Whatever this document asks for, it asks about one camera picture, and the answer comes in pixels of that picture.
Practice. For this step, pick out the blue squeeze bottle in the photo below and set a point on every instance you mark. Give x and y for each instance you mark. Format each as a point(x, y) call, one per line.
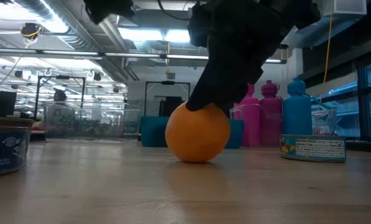
point(297, 118)

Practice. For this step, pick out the round smooth toy orange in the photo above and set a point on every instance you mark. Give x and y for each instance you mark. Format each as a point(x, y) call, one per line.
point(197, 137)

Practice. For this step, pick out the silver-lid can blue fish label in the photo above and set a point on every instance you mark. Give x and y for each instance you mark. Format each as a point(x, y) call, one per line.
point(2, 152)

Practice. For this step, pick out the red background object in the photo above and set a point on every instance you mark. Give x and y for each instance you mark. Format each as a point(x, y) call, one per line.
point(326, 132)

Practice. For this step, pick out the clear plastic container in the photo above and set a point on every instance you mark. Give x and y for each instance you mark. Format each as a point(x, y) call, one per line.
point(325, 121)
point(89, 124)

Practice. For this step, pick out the black background monitor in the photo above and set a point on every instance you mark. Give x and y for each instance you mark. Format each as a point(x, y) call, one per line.
point(2, 104)

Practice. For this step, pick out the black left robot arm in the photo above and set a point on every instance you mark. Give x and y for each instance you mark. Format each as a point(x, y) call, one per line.
point(107, 11)

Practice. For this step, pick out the teal plastic bin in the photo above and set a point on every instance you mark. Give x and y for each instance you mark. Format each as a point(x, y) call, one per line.
point(152, 130)

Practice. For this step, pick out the bright pink squeeze bottle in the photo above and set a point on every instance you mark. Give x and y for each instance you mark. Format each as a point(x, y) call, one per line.
point(250, 124)

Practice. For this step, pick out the black background cabinet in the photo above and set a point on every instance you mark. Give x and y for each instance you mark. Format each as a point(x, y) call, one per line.
point(172, 107)

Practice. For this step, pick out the silver-lid can teal label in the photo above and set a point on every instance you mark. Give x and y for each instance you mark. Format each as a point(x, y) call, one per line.
point(312, 149)

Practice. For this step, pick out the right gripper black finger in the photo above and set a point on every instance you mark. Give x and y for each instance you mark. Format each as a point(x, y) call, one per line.
point(210, 93)
point(239, 93)

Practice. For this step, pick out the black background rig frame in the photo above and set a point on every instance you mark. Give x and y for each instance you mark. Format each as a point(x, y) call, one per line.
point(61, 77)
point(168, 82)

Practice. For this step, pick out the long ceiling light bar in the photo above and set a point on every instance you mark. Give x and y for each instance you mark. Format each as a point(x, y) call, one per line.
point(132, 55)

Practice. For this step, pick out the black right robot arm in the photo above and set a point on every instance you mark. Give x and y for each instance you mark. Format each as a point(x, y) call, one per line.
point(297, 12)

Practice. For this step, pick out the white ceiling unit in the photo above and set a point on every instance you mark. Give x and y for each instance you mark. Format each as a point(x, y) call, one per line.
point(343, 7)

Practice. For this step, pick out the dark magenta squeeze bottle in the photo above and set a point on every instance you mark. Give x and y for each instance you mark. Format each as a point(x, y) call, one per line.
point(271, 118)

